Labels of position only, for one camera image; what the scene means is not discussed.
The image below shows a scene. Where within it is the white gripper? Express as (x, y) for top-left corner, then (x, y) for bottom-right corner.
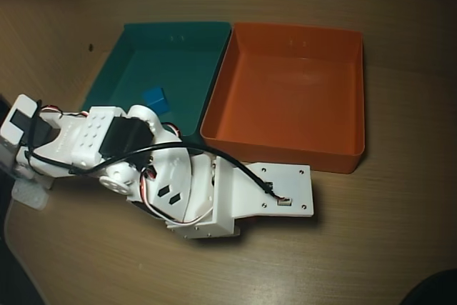
(164, 154), (243, 241)

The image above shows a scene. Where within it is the blue cube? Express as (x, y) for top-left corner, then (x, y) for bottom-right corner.
(141, 86), (171, 116)

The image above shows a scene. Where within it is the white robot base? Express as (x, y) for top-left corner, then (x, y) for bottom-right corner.
(10, 161), (54, 211)

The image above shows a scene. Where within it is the orange plastic box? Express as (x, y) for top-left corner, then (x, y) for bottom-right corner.
(199, 21), (367, 174)

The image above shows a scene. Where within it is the teal plastic box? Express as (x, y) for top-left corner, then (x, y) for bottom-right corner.
(81, 21), (233, 138)

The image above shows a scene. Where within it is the dark round object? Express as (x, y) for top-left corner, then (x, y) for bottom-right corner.
(399, 269), (457, 305)

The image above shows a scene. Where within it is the red white servo wire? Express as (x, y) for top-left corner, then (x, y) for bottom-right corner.
(141, 156), (215, 227)

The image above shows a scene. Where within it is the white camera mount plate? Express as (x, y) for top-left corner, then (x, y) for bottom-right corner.
(212, 156), (316, 238)

